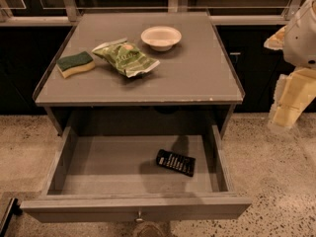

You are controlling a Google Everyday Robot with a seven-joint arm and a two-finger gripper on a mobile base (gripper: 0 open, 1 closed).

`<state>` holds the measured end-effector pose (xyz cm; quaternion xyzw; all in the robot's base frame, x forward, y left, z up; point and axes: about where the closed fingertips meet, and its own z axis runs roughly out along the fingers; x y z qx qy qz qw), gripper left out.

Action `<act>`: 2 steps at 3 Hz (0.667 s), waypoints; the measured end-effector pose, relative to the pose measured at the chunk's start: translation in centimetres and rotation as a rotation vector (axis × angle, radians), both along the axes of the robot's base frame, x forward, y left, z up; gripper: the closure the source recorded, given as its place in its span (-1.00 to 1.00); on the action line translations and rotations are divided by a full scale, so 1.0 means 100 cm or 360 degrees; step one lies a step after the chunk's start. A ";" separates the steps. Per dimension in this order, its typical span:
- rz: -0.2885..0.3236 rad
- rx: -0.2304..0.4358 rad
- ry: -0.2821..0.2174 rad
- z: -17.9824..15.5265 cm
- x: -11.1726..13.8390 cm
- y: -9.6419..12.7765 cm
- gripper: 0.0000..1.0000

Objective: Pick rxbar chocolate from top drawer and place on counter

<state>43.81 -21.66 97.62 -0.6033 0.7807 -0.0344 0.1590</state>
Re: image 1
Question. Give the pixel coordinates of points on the open grey top drawer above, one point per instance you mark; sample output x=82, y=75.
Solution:
x=111, y=178

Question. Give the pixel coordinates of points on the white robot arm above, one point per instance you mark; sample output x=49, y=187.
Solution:
x=300, y=39

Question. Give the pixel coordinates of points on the metal railing frame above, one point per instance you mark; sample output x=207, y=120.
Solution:
x=221, y=12

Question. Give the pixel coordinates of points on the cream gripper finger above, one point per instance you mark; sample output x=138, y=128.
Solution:
x=276, y=41
x=293, y=94

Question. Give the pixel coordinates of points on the green crumpled chip bag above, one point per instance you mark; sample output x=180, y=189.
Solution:
x=125, y=57

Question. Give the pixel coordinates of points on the grey wooden counter cabinet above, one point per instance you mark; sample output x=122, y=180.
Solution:
x=197, y=71

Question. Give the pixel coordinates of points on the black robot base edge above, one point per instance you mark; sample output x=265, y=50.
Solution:
x=13, y=208

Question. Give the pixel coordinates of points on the green and yellow sponge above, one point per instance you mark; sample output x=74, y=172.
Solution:
x=77, y=63

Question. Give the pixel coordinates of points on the round metal drawer knob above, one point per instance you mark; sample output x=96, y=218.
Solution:
x=139, y=218

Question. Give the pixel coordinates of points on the white paper bowl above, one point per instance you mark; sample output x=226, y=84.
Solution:
x=161, y=38

